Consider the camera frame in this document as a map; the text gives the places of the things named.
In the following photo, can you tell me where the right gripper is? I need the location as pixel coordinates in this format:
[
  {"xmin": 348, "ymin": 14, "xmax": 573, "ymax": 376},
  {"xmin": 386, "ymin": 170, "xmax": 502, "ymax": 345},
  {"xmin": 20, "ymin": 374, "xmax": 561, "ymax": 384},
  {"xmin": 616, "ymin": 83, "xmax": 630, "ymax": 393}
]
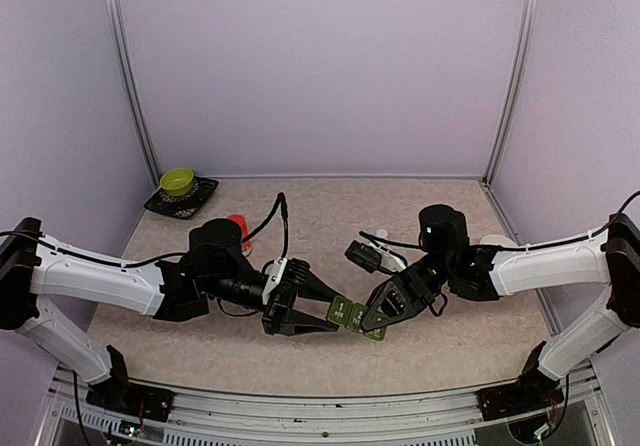
[{"xmin": 356, "ymin": 252, "xmax": 454, "ymax": 333}]

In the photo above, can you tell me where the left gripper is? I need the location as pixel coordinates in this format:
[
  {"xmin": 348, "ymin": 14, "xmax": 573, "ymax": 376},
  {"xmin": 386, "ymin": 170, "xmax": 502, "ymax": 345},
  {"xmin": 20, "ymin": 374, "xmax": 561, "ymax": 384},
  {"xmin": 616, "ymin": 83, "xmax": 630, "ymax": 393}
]
[{"xmin": 203, "ymin": 267, "xmax": 346, "ymax": 337}]

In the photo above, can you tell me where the green pill organizer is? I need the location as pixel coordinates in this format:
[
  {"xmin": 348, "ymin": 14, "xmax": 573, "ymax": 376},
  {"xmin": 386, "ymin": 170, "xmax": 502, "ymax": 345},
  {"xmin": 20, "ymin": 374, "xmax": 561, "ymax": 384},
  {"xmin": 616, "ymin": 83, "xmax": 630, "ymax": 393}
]
[{"xmin": 325, "ymin": 296, "xmax": 386, "ymax": 341}]

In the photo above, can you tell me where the red pill bottle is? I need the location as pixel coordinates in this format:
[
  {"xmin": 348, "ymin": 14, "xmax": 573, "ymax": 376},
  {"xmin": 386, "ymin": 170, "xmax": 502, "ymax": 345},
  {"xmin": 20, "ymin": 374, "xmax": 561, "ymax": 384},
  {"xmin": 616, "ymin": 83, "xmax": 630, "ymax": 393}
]
[{"xmin": 225, "ymin": 214, "xmax": 253, "ymax": 257}]

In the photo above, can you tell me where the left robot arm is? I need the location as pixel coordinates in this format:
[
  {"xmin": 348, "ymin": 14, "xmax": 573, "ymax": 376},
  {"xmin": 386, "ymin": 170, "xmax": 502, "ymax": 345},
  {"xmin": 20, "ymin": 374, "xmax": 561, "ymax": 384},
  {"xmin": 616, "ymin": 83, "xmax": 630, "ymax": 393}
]
[{"xmin": 1, "ymin": 217, "xmax": 338, "ymax": 411}]

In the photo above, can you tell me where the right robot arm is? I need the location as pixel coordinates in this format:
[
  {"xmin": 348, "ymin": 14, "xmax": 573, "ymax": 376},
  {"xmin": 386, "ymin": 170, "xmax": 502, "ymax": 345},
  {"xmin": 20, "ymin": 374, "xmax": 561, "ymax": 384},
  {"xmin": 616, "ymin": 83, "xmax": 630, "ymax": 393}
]
[{"xmin": 360, "ymin": 204, "xmax": 639, "ymax": 410}]

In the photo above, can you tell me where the white bowl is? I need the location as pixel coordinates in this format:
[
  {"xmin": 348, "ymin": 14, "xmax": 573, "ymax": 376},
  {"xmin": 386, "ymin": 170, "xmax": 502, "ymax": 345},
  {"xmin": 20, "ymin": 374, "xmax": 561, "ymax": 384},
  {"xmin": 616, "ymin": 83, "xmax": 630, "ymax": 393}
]
[{"xmin": 479, "ymin": 234, "xmax": 517, "ymax": 248}]

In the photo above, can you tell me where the black square tray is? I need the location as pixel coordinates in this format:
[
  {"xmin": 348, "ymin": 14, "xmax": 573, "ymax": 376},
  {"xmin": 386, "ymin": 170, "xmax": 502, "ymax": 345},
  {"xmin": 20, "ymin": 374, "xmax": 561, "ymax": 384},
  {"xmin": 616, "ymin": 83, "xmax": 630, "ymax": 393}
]
[{"xmin": 144, "ymin": 177, "xmax": 219, "ymax": 220}]

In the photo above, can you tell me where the lime green bowl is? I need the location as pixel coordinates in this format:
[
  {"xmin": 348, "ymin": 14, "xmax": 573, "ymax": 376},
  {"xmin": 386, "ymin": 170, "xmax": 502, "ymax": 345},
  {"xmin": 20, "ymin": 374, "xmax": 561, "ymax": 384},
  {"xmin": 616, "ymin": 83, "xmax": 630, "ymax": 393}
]
[{"xmin": 160, "ymin": 168, "xmax": 195, "ymax": 197}]

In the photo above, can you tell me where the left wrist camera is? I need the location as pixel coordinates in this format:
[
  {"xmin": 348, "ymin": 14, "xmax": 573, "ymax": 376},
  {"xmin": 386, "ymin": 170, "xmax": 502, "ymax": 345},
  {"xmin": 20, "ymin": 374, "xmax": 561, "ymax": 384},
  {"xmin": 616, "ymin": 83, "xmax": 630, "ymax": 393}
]
[{"xmin": 262, "ymin": 257, "xmax": 289, "ymax": 311}]

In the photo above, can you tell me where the front aluminium rail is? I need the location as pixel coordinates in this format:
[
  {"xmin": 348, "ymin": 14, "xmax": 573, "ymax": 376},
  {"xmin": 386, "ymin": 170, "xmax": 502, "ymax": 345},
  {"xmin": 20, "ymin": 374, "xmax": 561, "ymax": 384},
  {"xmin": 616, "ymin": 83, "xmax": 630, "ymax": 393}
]
[{"xmin": 34, "ymin": 363, "xmax": 616, "ymax": 446}]

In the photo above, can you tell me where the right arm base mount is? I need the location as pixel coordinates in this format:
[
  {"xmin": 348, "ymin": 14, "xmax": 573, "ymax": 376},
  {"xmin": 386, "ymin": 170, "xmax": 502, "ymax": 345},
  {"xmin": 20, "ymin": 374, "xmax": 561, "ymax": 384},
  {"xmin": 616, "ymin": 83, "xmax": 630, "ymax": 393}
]
[{"xmin": 476, "ymin": 382, "xmax": 564, "ymax": 421}]

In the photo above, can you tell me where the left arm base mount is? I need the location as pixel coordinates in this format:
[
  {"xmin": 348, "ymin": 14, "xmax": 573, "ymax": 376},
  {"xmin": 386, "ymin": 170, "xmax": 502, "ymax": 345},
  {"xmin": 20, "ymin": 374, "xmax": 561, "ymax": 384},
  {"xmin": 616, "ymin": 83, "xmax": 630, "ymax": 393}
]
[{"xmin": 86, "ymin": 383, "xmax": 174, "ymax": 423}]

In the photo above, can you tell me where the right aluminium frame post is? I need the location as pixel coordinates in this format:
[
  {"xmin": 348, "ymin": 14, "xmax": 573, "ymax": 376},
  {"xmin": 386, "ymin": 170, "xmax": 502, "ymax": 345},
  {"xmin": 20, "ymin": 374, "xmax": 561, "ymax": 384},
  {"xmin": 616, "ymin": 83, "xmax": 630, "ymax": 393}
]
[{"xmin": 483, "ymin": 0, "xmax": 539, "ymax": 189}]

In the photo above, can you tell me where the aluminium frame post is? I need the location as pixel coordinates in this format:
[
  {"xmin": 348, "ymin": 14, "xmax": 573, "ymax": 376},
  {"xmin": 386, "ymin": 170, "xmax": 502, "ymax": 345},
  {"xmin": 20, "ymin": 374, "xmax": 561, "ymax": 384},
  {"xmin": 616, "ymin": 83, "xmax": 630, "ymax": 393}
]
[
  {"xmin": 105, "ymin": 0, "xmax": 161, "ymax": 187},
  {"xmin": 483, "ymin": 0, "xmax": 539, "ymax": 189}
]

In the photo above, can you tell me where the left aluminium frame post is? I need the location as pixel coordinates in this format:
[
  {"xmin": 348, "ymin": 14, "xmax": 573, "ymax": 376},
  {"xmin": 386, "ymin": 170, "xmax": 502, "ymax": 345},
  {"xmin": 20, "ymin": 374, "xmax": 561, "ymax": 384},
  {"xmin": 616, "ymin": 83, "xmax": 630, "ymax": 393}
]
[{"xmin": 105, "ymin": 0, "xmax": 161, "ymax": 187}]

